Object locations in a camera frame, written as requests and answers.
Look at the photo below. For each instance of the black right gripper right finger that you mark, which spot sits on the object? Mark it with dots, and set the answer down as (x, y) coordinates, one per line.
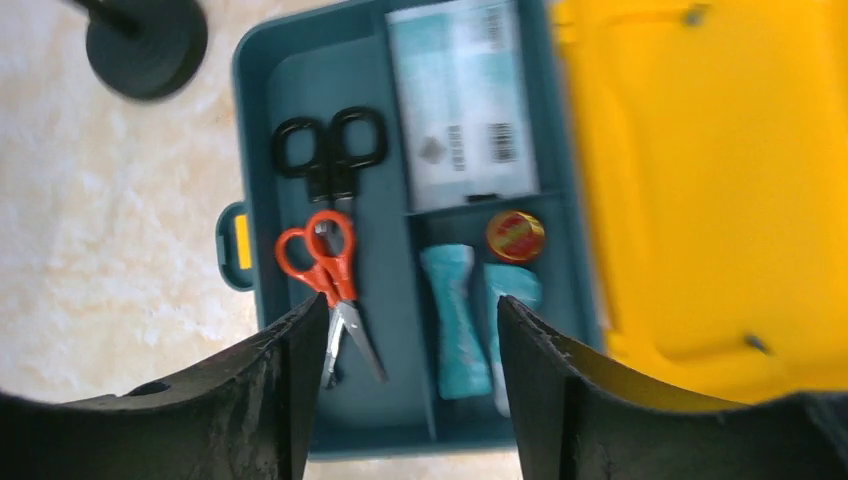
(578, 414)

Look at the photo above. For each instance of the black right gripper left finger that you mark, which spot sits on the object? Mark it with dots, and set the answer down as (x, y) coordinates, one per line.
(246, 412)

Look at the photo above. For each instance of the teal sachet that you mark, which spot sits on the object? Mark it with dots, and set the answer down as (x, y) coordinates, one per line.
(506, 280)
(463, 371)

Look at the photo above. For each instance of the small orange scissors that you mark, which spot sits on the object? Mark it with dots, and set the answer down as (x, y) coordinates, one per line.
(330, 240)

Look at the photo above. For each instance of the small red round cap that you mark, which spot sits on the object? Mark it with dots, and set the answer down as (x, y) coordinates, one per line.
(515, 236)

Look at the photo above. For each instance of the black handled bandage shears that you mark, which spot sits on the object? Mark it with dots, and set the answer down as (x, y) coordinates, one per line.
(330, 172)

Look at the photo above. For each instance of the teal divided tray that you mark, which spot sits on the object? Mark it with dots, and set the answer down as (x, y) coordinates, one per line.
(315, 63)

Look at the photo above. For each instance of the yellow medicine kit box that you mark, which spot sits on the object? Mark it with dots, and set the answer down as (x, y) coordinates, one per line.
(712, 142)

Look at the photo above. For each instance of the white teal label packet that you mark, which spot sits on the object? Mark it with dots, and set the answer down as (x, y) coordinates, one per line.
(461, 93)

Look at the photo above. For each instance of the blue microphone on stand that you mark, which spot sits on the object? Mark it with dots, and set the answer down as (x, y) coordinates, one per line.
(145, 50)

